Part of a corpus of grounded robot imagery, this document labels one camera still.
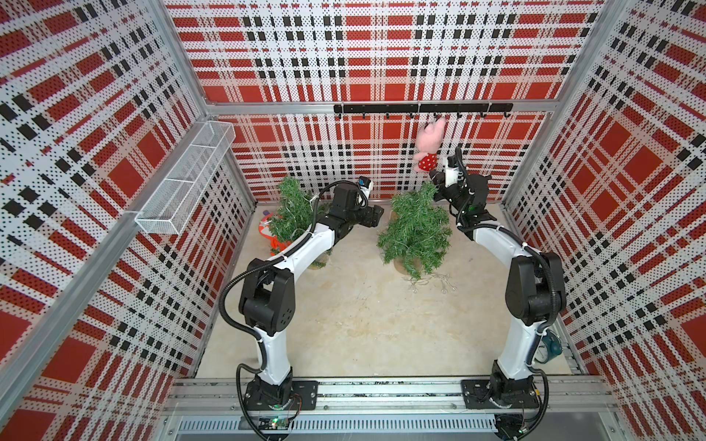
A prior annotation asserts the small green christmas tree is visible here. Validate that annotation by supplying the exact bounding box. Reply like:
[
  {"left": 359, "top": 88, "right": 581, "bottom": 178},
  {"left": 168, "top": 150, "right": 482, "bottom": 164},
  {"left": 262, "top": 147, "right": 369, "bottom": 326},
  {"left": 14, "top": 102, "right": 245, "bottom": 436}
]
[
  {"left": 376, "top": 181, "right": 453, "bottom": 279},
  {"left": 268, "top": 176, "right": 327, "bottom": 255}
]

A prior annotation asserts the clear star string light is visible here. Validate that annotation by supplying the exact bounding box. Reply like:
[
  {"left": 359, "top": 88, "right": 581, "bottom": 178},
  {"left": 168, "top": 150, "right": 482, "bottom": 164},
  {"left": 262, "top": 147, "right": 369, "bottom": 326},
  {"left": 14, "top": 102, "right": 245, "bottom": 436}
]
[{"left": 270, "top": 179, "right": 314, "bottom": 243}]

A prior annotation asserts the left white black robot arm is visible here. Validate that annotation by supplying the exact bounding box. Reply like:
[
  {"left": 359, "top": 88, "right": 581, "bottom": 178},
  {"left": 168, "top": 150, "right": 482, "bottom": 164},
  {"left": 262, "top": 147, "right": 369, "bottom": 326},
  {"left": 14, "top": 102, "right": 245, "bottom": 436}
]
[{"left": 218, "top": 176, "right": 384, "bottom": 409}]

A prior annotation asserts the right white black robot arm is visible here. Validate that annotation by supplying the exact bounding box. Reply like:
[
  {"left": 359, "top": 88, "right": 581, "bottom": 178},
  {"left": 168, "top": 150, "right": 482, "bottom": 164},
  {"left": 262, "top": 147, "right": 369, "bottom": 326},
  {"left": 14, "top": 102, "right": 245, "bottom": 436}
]
[{"left": 429, "top": 147, "right": 566, "bottom": 408}]

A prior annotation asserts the pink pig plush toy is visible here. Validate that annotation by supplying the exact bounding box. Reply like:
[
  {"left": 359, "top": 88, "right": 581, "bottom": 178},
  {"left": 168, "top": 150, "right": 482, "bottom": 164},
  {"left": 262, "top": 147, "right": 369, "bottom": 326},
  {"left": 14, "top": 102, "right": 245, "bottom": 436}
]
[{"left": 413, "top": 118, "right": 446, "bottom": 173}]

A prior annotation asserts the red shark plush toy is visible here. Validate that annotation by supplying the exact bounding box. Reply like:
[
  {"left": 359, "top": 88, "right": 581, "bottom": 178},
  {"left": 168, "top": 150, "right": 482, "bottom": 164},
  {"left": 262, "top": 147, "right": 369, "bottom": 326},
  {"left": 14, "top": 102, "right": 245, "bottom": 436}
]
[{"left": 257, "top": 211, "right": 290, "bottom": 255}]

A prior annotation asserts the teal alarm clock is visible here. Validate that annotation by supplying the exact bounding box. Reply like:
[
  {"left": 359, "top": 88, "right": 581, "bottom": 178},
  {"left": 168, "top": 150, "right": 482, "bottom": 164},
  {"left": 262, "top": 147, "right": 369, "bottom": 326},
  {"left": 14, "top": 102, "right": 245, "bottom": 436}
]
[{"left": 535, "top": 330, "right": 563, "bottom": 365}]

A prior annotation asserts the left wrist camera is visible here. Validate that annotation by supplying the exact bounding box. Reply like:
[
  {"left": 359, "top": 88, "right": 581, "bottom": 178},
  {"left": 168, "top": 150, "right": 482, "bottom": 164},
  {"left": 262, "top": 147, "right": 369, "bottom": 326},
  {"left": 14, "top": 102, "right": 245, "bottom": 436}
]
[{"left": 357, "top": 176, "right": 374, "bottom": 200}]

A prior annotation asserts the black wall hook rail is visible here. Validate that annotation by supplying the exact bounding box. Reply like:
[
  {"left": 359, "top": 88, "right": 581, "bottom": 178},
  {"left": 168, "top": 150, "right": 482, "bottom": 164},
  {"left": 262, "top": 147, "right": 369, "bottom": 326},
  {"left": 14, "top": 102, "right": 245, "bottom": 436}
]
[{"left": 333, "top": 102, "right": 514, "bottom": 116}]

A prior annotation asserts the white wire mesh basket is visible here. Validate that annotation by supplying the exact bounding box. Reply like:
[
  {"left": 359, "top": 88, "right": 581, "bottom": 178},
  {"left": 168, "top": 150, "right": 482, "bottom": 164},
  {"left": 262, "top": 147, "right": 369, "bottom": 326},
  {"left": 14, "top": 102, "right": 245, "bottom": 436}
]
[{"left": 136, "top": 121, "right": 235, "bottom": 235}]

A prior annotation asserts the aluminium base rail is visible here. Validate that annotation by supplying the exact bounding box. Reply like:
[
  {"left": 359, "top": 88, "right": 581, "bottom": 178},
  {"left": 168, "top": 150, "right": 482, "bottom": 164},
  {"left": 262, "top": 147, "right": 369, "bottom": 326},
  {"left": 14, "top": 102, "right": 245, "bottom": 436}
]
[{"left": 156, "top": 375, "right": 628, "bottom": 440}]

